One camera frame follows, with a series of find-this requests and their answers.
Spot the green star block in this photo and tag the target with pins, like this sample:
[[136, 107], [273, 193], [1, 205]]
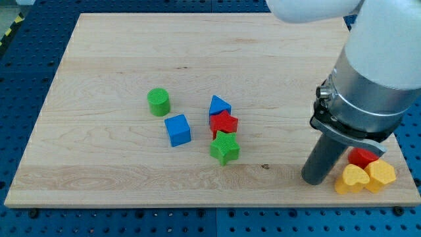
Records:
[[224, 147]]

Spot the yellow heart block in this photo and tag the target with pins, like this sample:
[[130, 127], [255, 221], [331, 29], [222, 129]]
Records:
[[353, 179]]

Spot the red cylinder block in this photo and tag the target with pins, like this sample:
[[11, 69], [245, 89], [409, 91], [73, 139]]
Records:
[[361, 157]]

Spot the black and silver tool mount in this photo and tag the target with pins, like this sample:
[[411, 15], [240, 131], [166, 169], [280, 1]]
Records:
[[345, 125]]

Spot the green cylinder block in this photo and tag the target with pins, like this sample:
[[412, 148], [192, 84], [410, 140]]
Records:
[[159, 102]]

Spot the wooden board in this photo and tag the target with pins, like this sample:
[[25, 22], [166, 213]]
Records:
[[188, 110]]

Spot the blue triangle block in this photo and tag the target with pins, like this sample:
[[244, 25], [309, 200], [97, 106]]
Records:
[[217, 105]]

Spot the blue cube block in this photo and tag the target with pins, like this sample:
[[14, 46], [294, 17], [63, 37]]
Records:
[[178, 130]]

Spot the yellow hexagon block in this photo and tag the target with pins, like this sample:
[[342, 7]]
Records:
[[381, 174]]

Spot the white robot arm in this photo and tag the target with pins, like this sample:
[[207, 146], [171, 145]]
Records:
[[374, 81]]

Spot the red star block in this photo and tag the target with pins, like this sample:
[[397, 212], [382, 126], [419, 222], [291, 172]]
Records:
[[223, 122]]

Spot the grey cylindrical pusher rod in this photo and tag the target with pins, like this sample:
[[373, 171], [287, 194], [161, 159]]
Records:
[[322, 159]]

